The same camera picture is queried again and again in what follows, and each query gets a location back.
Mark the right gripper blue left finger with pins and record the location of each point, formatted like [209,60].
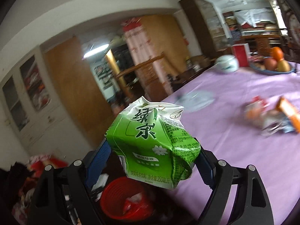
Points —
[95,162]

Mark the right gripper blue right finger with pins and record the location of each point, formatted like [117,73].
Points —
[205,163]

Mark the green tea drink carton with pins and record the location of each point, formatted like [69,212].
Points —
[152,143]

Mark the orange snack wrapper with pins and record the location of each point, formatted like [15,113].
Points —
[284,117]

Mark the red plastic trash basket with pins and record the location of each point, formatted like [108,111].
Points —
[126,200]

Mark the wooden door panel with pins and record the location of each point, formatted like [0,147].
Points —
[78,91]

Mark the purple tablecloth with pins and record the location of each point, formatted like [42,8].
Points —
[221,128]

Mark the pile of colourful clothes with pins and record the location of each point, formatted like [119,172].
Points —
[18,185]

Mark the white glass-door cabinet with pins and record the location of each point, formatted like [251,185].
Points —
[33,108]

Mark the pink floral curtain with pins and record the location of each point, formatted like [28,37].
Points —
[141,49]

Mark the white round ceramic jar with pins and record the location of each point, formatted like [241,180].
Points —
[227,64]

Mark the blue fruit bowl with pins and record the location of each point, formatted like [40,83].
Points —
[258,66]

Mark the red box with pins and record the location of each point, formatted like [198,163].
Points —
[242,53]

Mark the red apple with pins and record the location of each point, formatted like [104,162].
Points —
[270,63]

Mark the yellow pear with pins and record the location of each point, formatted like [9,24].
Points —
[283,66]

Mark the orange fruit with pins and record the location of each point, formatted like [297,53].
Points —
[277,54]

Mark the curved wooden chair frame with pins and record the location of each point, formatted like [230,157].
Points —
[138,67]

